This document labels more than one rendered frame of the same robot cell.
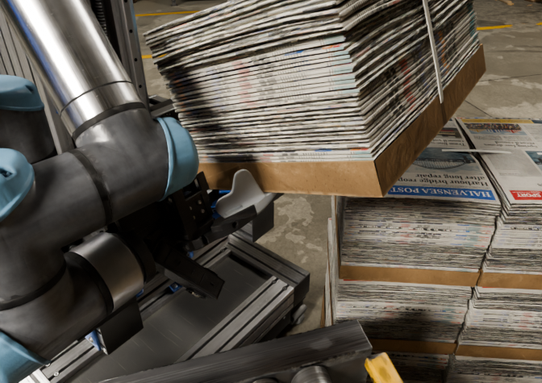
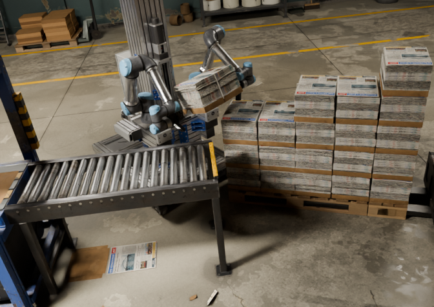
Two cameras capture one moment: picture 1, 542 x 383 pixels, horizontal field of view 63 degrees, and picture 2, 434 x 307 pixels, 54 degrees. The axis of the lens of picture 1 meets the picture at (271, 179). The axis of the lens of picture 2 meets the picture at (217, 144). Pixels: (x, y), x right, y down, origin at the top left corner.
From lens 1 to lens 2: 256 cm
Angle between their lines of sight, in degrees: 12
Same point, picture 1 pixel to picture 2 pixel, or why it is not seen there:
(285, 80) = (193, 95)
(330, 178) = (199, 110)
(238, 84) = (187, 95)
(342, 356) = (206, 143)
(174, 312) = not seen: hidden behind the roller
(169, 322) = not seen: hidden behind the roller
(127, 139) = (170, 104)
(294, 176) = (196, 110)
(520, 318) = (272, 156)
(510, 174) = (264, 115)
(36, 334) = (159, 127)
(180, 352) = not seen: hidden behind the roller
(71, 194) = (163, 110)
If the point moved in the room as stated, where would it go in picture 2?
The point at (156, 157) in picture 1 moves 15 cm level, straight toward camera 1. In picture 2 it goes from (174, 106) to (174, 116)
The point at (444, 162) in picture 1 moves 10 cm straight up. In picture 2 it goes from (250, 112) to (249, 101)
